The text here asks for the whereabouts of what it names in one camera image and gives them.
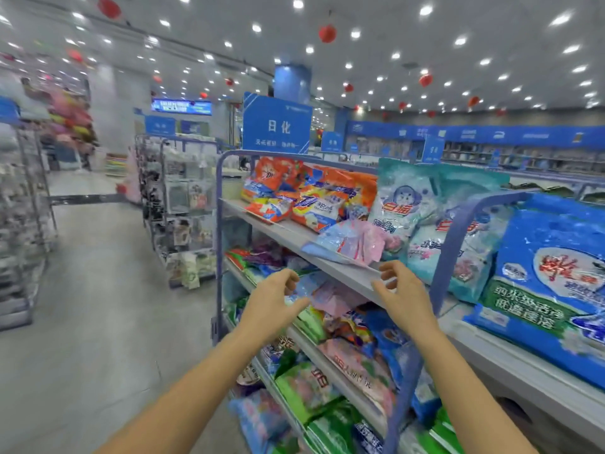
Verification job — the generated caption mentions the person's right hand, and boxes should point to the person's right hand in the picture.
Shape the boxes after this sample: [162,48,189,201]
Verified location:
[371,260,442,342]

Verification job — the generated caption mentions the person's left hand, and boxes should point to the person's left hand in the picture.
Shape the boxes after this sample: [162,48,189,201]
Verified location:
[236,269,312,345]

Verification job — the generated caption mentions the grey shelf with blue frame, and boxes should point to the grey shelf with blue frame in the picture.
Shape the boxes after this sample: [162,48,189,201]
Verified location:
[212,149,605,454]

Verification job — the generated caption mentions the pink purple detergent bag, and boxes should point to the pink purple detergent bag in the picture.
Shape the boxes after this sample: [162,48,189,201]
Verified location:
[316,220,400,269]

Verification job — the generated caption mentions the teal Baimao bag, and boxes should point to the teal Baimao bag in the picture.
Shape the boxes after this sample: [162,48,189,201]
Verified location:
[406,198,517,305]

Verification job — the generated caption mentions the large orange detergent bag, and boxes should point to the large orange detergent bag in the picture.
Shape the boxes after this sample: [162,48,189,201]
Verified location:
[246,196,296,226]
[291,165,378,235]

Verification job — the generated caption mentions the orange detergent bag red swirl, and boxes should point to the orange detergent bag red swirl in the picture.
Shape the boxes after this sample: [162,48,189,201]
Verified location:
[241,156,302,204]

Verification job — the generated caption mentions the stack of green bags below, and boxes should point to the stack of green bags below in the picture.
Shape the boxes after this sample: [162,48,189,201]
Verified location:
[397,406,466,454]

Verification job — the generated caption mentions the blue detergent bag green band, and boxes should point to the blue detergent bag green band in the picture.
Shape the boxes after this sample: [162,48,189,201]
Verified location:
[466,194,605,390]

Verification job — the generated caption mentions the person's right forearm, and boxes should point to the person's right forearm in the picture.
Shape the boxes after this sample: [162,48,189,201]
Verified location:
[414,328,540,454]

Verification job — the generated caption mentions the person's left forearm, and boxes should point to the person's left forearm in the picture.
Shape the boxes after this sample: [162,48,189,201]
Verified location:
[97,326,277,454]

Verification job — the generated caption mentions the display rack with packaged goods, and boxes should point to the display rack with packaged goods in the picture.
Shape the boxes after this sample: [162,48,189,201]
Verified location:
[135,135,221,289]

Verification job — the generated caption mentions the small blue hanging sign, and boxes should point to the small blue hanging sign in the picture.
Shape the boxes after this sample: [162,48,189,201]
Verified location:
[422,135,446,165]

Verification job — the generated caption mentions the blue aisle sign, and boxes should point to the blue aisle sign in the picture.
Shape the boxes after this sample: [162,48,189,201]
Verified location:
[243,92,314,155]

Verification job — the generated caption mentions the row of green boxes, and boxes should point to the row of green boxes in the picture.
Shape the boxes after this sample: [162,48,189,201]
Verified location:
[515,177,605,206]

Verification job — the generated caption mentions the blue lit sign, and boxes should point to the blue lit sign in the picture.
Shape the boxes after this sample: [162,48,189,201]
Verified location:
[151,98,215,116]

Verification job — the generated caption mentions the beige pillar blue top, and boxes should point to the beige pillar blue top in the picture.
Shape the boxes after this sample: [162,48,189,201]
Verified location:
[274,63,313,105]

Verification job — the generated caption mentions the grey rack with small goods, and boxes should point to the grey rack with small goods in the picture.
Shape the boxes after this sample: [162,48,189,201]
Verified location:
[0,116,60,333]

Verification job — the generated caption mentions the colourful hanging merchandise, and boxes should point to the colourful hanging merchandise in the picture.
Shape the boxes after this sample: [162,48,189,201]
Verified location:
[42,84,101,172]

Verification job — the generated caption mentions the hanging red lanterns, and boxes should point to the hanging red lanterns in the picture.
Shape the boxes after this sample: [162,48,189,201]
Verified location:
[66,0,483,114]

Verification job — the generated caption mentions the ceiling spotlights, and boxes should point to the ceiling spotlights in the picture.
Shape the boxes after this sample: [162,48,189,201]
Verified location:
[0,0,601,110]

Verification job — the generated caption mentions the blue wall sign band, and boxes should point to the blue wall sign band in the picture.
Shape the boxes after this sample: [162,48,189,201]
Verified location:
[345,120,605,152]

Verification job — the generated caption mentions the far wall racks with goods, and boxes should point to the far wall racks with goods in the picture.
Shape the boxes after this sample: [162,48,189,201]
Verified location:
[444,141,605,178]

